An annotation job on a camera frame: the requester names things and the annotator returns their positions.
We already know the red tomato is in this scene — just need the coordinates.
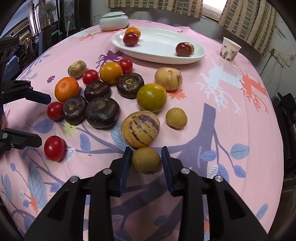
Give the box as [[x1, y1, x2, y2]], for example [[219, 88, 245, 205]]
[[44, 136, 66, 162], [118, 58, 133, 73], [47, 102, 63, 121], [82, 69, 99, 85]]

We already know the orange mandarin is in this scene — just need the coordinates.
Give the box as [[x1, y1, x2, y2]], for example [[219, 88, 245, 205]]
[[125, 27, 141, 38], [54, 77, 80, 103]]

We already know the dark water chestnut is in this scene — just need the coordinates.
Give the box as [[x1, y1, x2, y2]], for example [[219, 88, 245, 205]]
[[63, 95, 87, 126], [85, 97, 120, 130], [116, 72, 144, 99], [84, 80, 111, 102]]

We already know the brownish pepino melon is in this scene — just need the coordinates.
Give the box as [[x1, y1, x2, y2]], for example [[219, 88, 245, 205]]
[[68, 60, 87, 79]]

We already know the yellow orange citrus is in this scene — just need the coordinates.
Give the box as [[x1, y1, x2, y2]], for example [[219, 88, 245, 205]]
[[99, 62, 123, 84]]

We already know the small yellow fruit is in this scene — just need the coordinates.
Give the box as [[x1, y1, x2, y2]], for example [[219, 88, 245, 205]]
[[132, 147, 161, 174], [166, 108, 188, 129]]

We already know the striped pepino melon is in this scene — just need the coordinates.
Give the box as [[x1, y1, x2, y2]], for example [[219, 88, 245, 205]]
[[121, 111, 161, 148]]

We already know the large dark red plum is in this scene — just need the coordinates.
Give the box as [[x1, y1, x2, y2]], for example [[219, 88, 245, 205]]
[[123, 32, 139, 47]]

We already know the green yellow citrus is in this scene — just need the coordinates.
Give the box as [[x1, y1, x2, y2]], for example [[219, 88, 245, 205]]
[[137, 83, 167, 113]]

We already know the pale pepino melon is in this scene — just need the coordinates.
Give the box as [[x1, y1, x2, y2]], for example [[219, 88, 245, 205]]
[[154, 67, 183, 91]]

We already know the brown pepino melon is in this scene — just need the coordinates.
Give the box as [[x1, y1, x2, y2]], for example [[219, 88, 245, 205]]
[[186, 42, 195, 55]]

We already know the person's left hand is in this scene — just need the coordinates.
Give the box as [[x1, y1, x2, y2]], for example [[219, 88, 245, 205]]
[[0, 112, 7, 130]]

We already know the standing fan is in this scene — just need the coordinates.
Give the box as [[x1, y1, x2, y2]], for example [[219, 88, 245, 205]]
[[39, 1, 56, 24]]

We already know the dark wooden cabinet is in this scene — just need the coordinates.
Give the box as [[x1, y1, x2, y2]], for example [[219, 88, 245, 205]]
[[56, 0, 91, 39]]

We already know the white lidded ceramic jar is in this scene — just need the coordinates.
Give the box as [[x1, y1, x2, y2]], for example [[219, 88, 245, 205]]
[[99, 11, 129, 31]]

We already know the pink patterned tablecloth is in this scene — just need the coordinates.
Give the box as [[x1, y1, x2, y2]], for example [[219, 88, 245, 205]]
[[1, 20, 283, 240]]

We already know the white oval plate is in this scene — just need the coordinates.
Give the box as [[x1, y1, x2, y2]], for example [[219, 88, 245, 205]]
[[111, 28, 206, 65]]

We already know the floral paper cup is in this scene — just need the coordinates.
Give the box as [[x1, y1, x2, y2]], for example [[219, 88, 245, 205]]
[[220, 37, 241, 63]]

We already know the left checkered curtain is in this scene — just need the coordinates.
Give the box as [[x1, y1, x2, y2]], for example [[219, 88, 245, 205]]
[[108, 0, 203, 19]]

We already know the checkered curtain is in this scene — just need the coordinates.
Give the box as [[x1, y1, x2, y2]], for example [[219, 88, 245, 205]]
[[108, 0, 203, 19], [219, 0, 278, 56]]

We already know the right checkered curtain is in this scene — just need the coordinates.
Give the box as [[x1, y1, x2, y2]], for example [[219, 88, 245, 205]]
[[219, 0, 278, 56]]

